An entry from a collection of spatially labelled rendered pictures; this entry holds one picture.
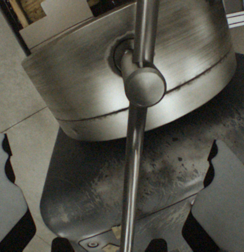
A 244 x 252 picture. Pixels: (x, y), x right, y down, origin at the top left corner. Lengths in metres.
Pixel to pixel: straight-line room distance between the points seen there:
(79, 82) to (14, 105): 1.42
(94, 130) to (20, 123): 1.44
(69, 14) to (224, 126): 0.26
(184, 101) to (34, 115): 1.45
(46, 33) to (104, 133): 0.17
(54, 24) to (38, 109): 1.29
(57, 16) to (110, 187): 0.24
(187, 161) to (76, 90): 0.15
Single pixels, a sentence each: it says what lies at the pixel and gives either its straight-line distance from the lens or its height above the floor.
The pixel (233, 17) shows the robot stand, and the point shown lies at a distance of 1.52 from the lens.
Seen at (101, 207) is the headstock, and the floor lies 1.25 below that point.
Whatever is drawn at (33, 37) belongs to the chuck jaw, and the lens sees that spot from 0.31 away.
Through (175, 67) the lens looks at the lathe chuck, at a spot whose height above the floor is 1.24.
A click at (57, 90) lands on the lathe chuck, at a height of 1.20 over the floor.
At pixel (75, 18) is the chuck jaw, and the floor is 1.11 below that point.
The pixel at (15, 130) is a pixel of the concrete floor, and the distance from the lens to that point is 1.70.
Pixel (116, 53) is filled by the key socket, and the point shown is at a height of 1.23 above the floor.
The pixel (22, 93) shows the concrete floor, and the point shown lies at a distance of 1.56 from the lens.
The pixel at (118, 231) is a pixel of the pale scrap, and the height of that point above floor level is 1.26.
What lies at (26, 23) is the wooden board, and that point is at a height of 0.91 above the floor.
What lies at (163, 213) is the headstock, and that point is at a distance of 0.28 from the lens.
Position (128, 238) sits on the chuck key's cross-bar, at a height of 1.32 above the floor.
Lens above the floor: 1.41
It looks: 62 degrees down
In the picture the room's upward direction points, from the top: 162 degrees clockwise
